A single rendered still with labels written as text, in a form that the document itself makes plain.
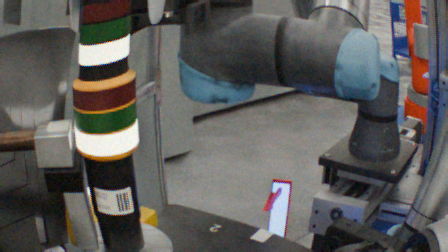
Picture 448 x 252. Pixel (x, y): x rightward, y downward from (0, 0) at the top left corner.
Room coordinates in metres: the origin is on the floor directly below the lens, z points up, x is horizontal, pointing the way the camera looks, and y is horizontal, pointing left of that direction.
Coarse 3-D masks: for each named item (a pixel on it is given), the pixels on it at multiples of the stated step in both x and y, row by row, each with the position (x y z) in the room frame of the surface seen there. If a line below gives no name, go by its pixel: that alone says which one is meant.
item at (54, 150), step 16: (48, 144) 0.27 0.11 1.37; (64, 144) 0.27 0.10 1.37; (48, 160) 0.27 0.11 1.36; (64, 160) 0.27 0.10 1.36; (80, 160) 0.29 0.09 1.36; (48, 176) 0.26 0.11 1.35; (64, 176) 0.27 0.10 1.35; (80, 176) 0.27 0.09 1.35; (64, 192) 0.27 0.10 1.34; (80, 192) 0.27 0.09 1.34; (80, 208) 0.27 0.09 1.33; (80, 224) 0.27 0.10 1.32; (96, 224) 0.31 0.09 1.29; (144, 224) 0.32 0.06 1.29; (80, 240) 0.27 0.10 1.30; (96, 240) 0.28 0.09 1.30; (144, 240) 0.30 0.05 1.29; (160, 240) 0.30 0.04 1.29
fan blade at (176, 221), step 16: (176, 208) 0.55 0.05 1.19; (192, 208) 0.55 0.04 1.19; (160, 224) 0.51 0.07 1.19; (176, 224) 0.51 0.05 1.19; (192, 224) 0.51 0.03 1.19; (224, 224) 0.52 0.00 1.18; (240, 224) 0.53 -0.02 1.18; (176, 240) 0.47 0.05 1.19; (192, 240) 0.48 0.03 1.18; (208, 240) 0.48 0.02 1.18; (224, 240) 0.48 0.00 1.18; (240, 240) 0.49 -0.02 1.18; (256, 240) 0.49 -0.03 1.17; (272, 240) 0.50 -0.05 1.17; (288, 240) 0.50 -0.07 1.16
